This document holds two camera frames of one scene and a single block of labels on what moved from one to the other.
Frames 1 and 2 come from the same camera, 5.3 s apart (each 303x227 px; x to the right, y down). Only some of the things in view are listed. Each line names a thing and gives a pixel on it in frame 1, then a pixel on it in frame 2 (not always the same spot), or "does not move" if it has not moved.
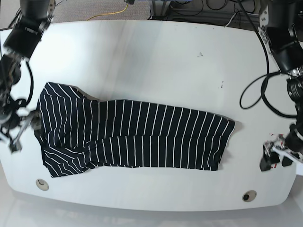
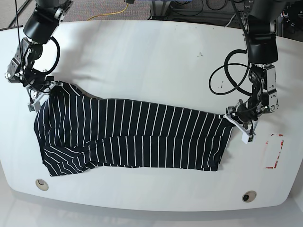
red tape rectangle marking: (275, 164) does not move
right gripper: (291, 146) to (245, 114)
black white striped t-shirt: (76, 132) does not move
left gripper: (12, 124) to (39, 89)
